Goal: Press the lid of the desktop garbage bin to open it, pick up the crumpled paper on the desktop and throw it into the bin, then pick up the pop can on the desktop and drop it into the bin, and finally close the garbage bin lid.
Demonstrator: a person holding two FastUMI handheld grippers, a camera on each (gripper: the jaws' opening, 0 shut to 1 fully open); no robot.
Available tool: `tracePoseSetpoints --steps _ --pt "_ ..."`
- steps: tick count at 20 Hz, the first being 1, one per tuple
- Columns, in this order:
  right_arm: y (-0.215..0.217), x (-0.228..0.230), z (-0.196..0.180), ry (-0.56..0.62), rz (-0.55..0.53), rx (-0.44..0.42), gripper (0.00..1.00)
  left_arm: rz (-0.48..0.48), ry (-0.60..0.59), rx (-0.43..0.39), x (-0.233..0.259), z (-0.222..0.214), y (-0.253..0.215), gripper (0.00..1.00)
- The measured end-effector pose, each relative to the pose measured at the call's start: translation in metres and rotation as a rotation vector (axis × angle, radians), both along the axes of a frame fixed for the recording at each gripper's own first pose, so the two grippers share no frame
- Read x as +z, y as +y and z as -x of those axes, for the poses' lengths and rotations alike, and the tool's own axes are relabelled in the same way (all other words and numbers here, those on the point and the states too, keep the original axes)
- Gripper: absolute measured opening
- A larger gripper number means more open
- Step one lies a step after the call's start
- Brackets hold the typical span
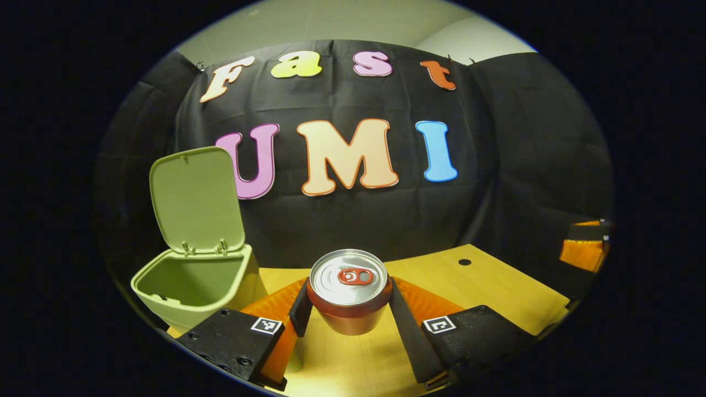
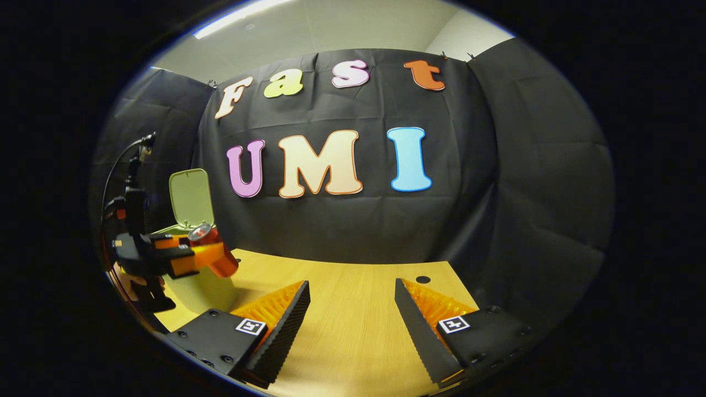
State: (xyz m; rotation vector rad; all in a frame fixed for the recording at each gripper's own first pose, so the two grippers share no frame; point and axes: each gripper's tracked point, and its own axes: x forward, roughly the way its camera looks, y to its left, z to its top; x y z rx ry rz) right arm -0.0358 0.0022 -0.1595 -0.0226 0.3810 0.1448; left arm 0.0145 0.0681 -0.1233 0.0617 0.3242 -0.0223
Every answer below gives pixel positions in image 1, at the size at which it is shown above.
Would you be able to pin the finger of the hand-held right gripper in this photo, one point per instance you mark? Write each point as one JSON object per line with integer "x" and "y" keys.
{"x": 584, "y": 253}

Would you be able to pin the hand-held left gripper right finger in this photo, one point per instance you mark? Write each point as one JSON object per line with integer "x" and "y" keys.
{"x": 411, "y": 336}

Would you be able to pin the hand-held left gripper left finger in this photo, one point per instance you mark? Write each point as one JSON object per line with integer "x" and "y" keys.
{"x": 300, "y": 311}

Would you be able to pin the red pop can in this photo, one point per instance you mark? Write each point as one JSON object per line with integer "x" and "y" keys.
{"x": 347, "y": 275}

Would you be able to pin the green desktop garbage bin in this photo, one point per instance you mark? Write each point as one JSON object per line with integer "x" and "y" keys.
{"x": 193, "y": 198}

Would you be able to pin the wooden desktop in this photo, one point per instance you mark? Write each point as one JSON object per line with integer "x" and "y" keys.
{"x": 485, "y": 292}

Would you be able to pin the black backdrop cloth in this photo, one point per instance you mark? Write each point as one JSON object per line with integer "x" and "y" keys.
{"x": 496, "y": 165}

